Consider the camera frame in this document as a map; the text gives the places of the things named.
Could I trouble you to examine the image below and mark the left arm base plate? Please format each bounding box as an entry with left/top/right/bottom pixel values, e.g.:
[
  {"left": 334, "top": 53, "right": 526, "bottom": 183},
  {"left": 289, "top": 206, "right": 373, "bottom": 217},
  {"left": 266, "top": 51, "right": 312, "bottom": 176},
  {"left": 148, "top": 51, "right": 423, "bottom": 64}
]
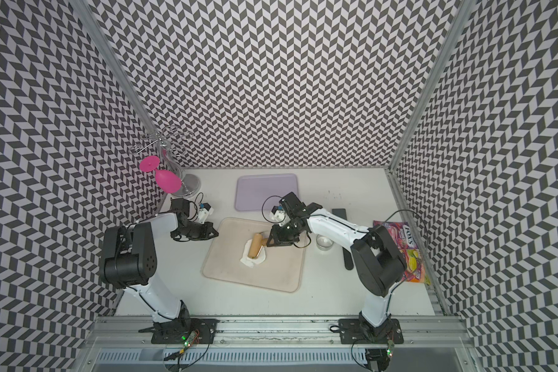
[{"left": 142, "top": 318, "right": 219, "bottom": 345}]

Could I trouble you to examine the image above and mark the wooden dough roller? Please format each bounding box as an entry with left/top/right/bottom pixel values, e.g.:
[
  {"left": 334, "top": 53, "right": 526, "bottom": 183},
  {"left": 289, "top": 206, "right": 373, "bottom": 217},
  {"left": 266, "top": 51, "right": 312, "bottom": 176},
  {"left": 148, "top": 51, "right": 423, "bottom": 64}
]
[{"left": 247, "top": 232, "right": 268, "bottom": 259}]

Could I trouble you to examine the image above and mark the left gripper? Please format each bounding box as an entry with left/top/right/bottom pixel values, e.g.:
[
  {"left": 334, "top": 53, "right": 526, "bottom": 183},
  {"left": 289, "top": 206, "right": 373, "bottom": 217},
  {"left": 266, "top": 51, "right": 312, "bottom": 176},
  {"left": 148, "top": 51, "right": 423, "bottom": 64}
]
[{"left": 170, "top": 221, "right": 219, "bottom": 241}]

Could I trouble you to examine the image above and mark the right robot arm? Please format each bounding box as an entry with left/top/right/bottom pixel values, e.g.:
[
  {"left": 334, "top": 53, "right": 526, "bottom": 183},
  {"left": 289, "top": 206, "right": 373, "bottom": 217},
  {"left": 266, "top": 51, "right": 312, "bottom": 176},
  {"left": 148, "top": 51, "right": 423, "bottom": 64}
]
[{"left": 266, "top": 192, "right": 407, "bottom": 334}]

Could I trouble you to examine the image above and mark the purple plastic tray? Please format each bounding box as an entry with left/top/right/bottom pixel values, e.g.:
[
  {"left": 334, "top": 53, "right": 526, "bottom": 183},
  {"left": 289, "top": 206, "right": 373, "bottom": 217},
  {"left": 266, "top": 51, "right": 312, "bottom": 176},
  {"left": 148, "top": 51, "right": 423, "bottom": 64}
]
[{"left": 234, "top": 174, "right": 299, "bottom": 212}]

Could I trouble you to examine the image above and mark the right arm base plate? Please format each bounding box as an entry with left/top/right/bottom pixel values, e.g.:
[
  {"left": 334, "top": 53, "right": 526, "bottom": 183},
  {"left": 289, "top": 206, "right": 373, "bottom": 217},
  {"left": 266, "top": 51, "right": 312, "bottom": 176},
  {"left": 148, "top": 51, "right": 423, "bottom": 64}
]
[{"left": 336, "top": 318, "right": 405, "bottom": 345}]

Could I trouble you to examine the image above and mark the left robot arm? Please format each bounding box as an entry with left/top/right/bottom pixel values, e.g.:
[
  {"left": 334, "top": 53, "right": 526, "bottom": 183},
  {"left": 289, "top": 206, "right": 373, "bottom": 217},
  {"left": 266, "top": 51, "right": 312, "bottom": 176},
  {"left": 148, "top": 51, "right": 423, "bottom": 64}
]
[{"left": 99, "top": 198, "right": 219, "bottom": 323}]

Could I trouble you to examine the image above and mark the white dough ball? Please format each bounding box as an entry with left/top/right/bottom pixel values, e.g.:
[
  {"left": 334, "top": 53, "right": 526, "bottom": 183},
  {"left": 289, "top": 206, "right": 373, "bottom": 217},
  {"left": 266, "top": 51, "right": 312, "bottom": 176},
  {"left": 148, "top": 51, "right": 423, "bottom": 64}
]
[{"left": 240, "top": 239, "right": 267, "bottom": 268}]

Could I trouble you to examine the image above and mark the black handled metal spatula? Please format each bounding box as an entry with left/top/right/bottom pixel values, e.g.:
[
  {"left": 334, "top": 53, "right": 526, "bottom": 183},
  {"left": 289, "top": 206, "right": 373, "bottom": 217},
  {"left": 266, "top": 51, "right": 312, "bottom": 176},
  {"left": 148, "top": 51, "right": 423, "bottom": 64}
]
[{"left": 332, "top": 209, "right": 354, "bottom": 271}]

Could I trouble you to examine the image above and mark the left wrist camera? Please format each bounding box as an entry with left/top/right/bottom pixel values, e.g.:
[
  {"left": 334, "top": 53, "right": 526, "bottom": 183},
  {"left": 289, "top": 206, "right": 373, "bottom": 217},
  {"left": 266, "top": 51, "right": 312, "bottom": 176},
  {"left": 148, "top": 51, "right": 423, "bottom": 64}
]
[{"left": 197, "top": 203, "right": 214, "bottom": 223}]

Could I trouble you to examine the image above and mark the pink wine glass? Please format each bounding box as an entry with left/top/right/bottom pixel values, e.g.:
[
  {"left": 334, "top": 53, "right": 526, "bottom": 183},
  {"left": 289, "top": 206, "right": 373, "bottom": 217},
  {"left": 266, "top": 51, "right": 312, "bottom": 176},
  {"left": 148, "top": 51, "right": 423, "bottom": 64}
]
[{"left": 139, "top": 155, "right": 182, "bottom": 194}]

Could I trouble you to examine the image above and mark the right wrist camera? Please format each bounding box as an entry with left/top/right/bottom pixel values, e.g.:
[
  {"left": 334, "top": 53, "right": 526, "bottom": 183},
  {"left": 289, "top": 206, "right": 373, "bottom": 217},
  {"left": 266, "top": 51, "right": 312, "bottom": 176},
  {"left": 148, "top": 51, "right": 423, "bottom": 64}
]
[{"left": 271, "top": 206, "right": 285, "bottom": 223}]

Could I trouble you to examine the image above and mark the colourful candy bag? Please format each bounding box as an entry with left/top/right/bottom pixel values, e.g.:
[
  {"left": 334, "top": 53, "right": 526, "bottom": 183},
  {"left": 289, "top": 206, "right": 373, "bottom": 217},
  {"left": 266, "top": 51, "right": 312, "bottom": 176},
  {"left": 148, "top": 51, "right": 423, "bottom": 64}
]
[{"left": 373, "top": 221, "right": 431, "bottom": 285}]

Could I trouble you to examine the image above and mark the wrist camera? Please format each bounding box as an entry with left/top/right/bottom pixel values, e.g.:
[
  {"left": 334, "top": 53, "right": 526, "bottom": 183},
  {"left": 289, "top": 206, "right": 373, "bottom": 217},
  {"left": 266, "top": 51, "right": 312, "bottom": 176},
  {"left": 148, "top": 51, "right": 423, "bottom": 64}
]
[
  {"left": 197, "top": 203, "right": 214, "bottom": 223},
  {"left": 271, "top": 206, "right": 285, "bottom": 223}
]

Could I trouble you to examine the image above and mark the beige plastic tray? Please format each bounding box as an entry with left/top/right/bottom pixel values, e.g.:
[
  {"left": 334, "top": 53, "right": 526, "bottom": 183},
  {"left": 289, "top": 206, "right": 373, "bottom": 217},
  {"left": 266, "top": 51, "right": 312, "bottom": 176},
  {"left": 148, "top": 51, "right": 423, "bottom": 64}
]
[{"left": 201, "top": 218, "right": 305, "bottom": 293}]

